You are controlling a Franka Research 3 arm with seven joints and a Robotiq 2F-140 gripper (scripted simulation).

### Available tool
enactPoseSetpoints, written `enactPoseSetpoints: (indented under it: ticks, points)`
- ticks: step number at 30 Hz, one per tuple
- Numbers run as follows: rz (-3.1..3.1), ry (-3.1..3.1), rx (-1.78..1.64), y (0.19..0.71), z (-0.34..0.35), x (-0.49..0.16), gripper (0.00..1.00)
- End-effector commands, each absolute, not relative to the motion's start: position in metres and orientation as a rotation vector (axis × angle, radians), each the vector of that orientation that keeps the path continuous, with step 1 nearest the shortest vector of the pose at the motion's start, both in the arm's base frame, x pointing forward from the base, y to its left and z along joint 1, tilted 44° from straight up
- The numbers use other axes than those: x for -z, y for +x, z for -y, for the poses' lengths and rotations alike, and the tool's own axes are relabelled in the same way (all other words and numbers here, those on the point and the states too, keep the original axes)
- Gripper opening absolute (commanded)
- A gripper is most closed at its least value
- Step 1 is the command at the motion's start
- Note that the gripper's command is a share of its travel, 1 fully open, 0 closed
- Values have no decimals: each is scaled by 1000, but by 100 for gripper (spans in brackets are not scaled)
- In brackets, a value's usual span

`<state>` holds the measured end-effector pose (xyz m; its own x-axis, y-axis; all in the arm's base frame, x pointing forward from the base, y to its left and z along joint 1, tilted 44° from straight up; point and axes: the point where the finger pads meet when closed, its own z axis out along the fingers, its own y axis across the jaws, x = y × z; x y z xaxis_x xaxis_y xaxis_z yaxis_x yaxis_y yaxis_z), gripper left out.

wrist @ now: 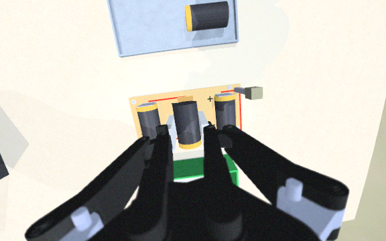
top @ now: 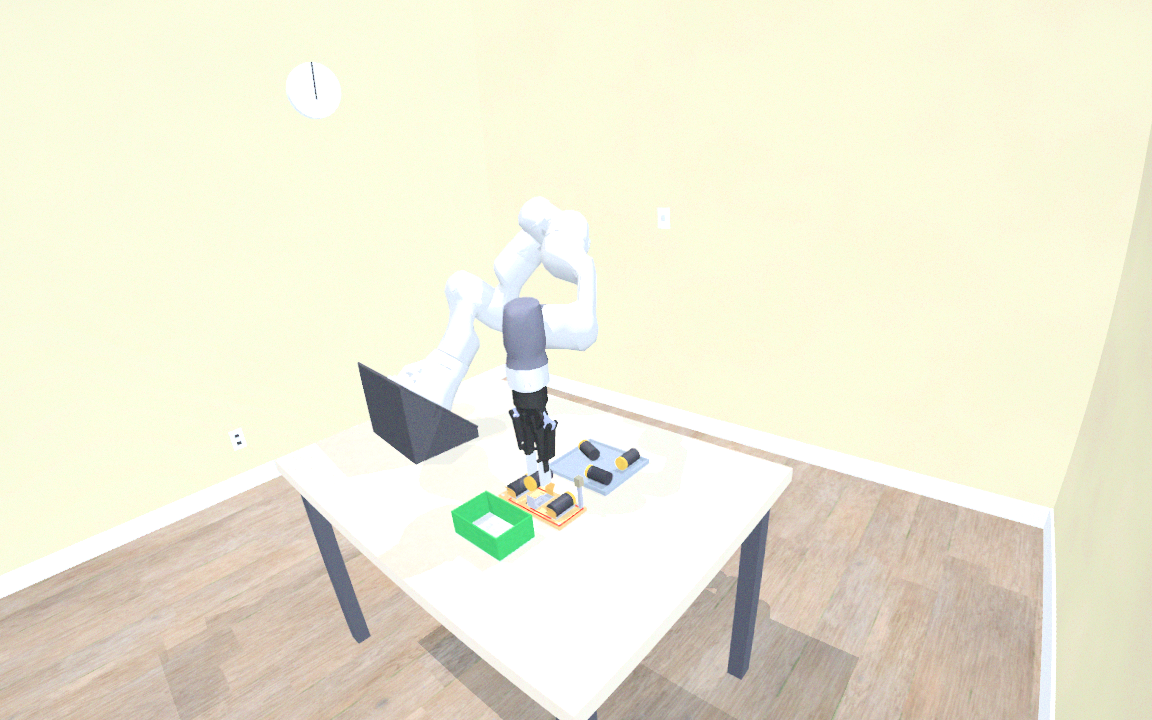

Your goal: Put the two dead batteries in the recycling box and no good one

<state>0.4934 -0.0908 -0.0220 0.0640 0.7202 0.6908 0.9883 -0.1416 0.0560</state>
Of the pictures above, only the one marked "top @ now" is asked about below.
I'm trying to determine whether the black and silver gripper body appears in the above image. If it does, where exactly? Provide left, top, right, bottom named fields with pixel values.
left=511, top=386, right=548, bottom=429

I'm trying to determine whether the light blue tray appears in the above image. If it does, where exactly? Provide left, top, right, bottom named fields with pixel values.
left=550, top=438, right=649, bottom=497

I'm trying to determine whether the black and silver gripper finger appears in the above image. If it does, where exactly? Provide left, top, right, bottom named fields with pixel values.
left=528, top=412, right=558, bottom=487
left=508, top=407, right=538, bottom=476

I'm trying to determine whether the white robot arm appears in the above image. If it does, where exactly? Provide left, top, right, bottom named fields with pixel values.
left=388, top=197, right=599, bottom=410

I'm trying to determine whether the black battery with yellow end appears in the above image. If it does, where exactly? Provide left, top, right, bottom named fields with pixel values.
left=524, top=468, right=554, bottom=491
left=578, top=439, right=600, bottom=461
left=615, top=448, right=641, bottom=470
left=546, top=491, right=576, bottom=517
left=585, top=465, right=613, bottom=486
left=507, top=473, right=528, bottom=497

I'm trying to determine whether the green open-top box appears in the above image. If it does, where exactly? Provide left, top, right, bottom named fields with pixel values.
left=450, top=491, right=535, bottom=562

